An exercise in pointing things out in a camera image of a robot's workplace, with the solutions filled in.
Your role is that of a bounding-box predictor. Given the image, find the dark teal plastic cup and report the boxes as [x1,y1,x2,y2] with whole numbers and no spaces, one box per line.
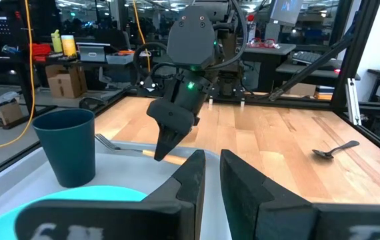
[32,108,96,189]

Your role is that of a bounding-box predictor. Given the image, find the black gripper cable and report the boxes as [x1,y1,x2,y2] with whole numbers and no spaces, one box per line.
[132,41,178,88]

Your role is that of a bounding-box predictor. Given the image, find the yellow canister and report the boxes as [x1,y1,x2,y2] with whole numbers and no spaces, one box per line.
[60,35,77,58]

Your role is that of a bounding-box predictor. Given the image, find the fork with orange handle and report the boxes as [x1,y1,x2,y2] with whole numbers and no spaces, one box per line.
[94,133,189,166]

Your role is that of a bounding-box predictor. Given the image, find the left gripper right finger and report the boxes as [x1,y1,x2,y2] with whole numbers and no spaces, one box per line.
[219,149,380,240]

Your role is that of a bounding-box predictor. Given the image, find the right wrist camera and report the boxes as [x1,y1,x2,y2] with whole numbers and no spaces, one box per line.
[139,73,165,99]

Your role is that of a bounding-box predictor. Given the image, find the grey desk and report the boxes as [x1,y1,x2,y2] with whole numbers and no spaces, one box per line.
[241,42,361,94]

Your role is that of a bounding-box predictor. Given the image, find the computer monitor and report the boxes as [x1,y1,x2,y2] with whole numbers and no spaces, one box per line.
[269,0,306,27]

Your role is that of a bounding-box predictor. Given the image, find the large cardboard box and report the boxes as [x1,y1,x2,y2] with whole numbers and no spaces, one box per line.
[45,63,88,99]

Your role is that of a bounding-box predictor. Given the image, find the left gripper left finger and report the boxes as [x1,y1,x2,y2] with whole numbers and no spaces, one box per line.
[14,149,207,240]

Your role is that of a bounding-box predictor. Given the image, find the black spoon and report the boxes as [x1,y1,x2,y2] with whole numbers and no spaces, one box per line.
[311,140,361,160]

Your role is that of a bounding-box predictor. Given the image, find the small cardboard box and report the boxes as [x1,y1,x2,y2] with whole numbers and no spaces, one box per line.
[0,96,24,128]

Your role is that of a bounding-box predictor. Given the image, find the silver metal bracket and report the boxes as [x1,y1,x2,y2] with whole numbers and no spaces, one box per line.
[344,77,363,127]

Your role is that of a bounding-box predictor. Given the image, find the yellow extension cable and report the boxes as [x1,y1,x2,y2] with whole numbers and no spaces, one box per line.
[131,0,152,73]
[0,0,37,155]

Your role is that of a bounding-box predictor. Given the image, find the yellow green bottle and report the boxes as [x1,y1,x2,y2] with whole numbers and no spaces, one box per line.
[50,29,63,54]

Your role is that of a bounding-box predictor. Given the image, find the grey plastic tray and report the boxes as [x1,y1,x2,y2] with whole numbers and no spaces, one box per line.
[0,139,233,240]

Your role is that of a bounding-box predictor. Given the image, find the black aluminium table frame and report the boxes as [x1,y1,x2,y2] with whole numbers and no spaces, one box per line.
[0,0,380,187]

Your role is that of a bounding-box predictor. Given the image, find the black keyboard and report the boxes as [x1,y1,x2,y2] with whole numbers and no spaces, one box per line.
[291,50,321,66]

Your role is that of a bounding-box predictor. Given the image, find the red tool case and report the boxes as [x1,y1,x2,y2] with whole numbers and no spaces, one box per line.
[29,42,53,63]

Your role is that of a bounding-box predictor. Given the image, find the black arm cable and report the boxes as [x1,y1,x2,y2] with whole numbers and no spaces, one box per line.
[209,0,249,71]

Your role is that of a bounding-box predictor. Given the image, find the grey shallow bin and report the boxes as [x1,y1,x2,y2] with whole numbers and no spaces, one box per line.
[105,52,135,65]

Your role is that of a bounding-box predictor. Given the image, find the red safety glasses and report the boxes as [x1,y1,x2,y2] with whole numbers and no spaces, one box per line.
[249,37,278,49]

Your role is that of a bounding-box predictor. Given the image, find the grey metal box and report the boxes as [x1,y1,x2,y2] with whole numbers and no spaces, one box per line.
[76,42,106,63]

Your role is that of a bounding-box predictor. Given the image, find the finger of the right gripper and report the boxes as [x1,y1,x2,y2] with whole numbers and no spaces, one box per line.
[146,98,197,163]

